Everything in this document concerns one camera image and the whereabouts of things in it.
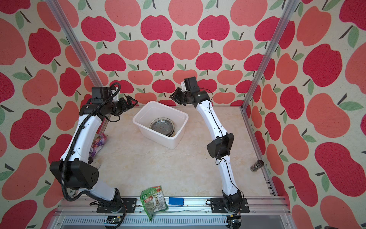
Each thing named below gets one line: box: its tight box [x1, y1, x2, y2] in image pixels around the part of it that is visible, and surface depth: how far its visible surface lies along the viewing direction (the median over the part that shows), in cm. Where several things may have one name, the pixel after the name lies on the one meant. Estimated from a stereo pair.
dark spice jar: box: [250, 159, 265, 173], surface depth 81 cm
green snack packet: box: [140, 185, 169, 221], surface depth 76 cm
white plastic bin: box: [132, 101, 189, 150], surface depth 100 cm
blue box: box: [168, 197, 185, 206], surface depth 77 cm
